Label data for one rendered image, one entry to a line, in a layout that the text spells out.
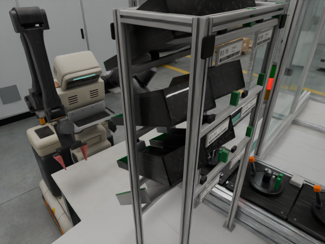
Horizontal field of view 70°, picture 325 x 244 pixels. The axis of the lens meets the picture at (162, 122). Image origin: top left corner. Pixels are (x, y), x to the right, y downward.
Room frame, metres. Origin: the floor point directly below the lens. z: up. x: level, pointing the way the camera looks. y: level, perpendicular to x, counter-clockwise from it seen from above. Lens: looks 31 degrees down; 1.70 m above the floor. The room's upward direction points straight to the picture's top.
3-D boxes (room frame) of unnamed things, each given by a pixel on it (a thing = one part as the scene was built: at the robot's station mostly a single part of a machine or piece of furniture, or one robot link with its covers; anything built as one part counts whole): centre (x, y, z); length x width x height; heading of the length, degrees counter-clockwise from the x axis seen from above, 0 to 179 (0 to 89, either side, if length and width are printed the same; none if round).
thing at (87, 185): (0.91, 0.00, 0.84); 0.90 x 0.70 x 0.03; 131
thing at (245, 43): (6.65, -1.66, 0.20); 1.20 x 0.80 x 0.41; 41
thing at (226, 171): (0.87, -0.24, 0.96); 0.24 x 0.24 x 0.02; 49
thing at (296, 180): (0.70, -0.43, 1.01); 0.24 x 0.24 x 0.13; 49
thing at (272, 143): (1.08, -0.45, 0.91); 0.84 x 0.28 x 0.10; 139
